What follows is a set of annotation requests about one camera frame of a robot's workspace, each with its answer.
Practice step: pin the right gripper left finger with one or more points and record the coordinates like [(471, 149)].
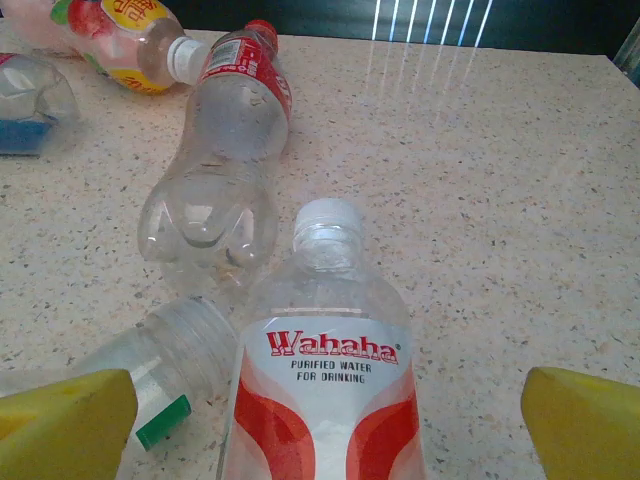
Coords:
[(60, 430)]

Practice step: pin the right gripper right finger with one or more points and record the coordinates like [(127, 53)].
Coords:
[(585, 430)]

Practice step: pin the clear bottle green cap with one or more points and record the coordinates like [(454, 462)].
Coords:
[(165, 345)]

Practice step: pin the Wahaha bottle red white label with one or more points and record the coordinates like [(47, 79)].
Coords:
[(325, 400)]

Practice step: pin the crushed clear bottle blue label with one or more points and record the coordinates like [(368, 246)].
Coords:
[(30, 95)]

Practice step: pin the clear cola bottle red cap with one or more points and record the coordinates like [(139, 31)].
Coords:
[(235, 125)]

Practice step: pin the pink peach drink bottle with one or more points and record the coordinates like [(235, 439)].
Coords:
[(115, 45)]

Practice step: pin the aluminium right frame post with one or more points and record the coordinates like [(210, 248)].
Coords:
[(630, 60)]

